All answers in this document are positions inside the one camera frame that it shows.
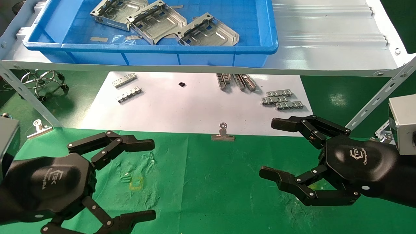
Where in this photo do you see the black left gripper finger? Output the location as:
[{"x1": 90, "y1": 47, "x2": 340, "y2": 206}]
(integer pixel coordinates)
[
  {"x1": 41, "y1": 196, "x2": 157, "y2": 234},
  {"x1": 67, "y1": 131, "x2": 155, "y2": 170}
]

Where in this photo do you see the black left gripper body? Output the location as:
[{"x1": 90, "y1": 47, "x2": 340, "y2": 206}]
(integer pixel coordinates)
[{"x1": 0, "y1": 153, "x2": 97, "y2": 225}]

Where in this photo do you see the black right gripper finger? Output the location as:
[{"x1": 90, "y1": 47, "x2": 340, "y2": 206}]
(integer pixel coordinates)
[
  {"x1": 259, "y1": 164, "x2": 361, "y2": 207},
  {"x1": 271, "y1": 115, "x2": 351, "y2": 150}
]

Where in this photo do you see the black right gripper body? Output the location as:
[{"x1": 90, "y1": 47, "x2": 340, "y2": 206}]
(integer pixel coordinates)
[{"x1": 320, "y1": 135, "x2": 403, "y2": 199}]

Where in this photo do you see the metal bracket plate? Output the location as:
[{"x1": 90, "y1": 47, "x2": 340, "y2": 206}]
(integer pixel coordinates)
[
  {"x1": 127, "y1": 0, "x2": 188, "y2": 45},
  {"x1": 90, "y1": 0, "x2": 149, "y2": 31},
  {"x1": 175, "y1": 12, "x2": 240, "y2": 46}
]

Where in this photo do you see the perforated grey shelf brace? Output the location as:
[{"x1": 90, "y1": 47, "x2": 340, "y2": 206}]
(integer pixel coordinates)
[
  {"x1": 344, "y1": 57, "x2": 416, "y2": 130},
  {"x1": 0, "y1": 63, "x2": 64, "y2": 128}
]

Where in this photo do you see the white table sheet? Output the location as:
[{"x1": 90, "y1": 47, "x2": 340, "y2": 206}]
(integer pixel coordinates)
[{"x1": 78, "y1": 71, "x2": 319, "y2": 137}]

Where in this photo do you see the black stool chrome base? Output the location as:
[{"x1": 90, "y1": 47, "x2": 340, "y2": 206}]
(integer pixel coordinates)
[{"x1": 20, "y1": 69, "x2": 69, "y2": 102}]

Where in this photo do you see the blue plastic bin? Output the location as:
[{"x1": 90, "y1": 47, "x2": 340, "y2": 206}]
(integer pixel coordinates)
[{"x1": 23, "y1": 0, "x2": 279, "y2": 68}]

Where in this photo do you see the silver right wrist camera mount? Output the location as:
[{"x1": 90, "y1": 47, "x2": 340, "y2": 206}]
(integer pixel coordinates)
[{"x1": 388, "y1": 94, "x2": 416, "y2": 155}]

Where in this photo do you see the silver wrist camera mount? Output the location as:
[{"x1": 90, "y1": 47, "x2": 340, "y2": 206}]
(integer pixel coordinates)
[
  {"x1": 0, "y1": 113, "x2": 20, "y2": 182},
  {"x1": 388, "y1": 94, "x2": 416, "y2": 155}
]

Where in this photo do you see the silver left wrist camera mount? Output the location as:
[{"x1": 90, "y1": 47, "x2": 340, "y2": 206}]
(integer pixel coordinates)
[{"x1": 0, "y1": 113, "x2": 20, "y2": 182}]

